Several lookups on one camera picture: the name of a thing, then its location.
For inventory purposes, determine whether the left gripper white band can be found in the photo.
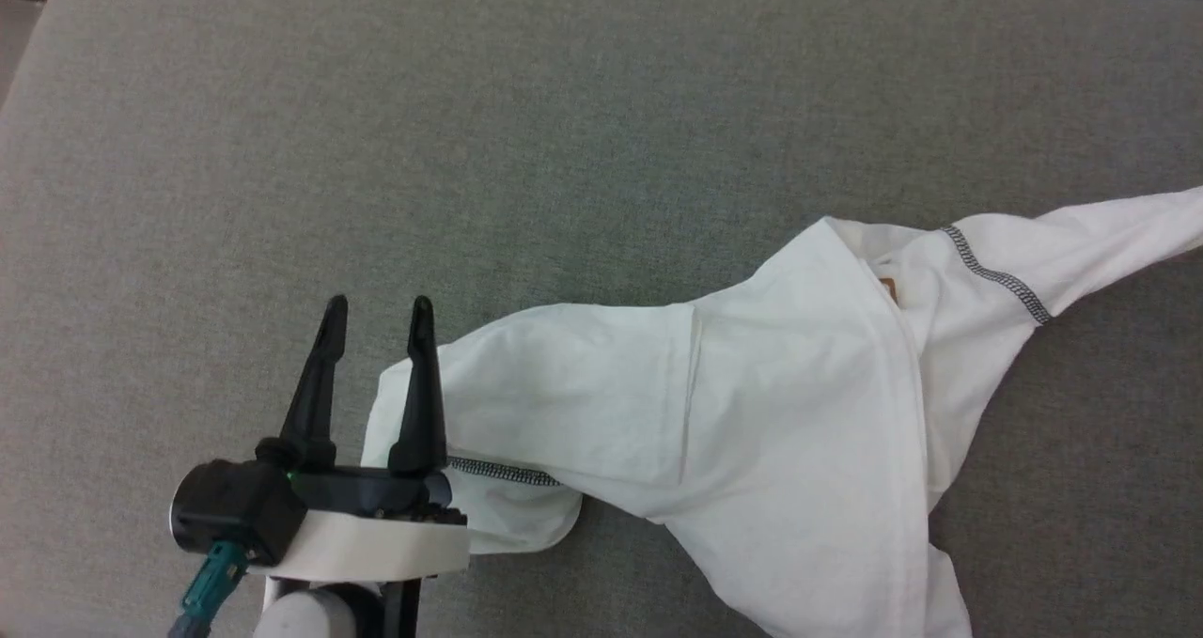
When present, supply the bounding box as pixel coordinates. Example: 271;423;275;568
246;294;472;584

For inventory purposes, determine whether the white garment with grey stitching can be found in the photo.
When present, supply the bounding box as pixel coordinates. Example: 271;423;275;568
360;185;1203;638

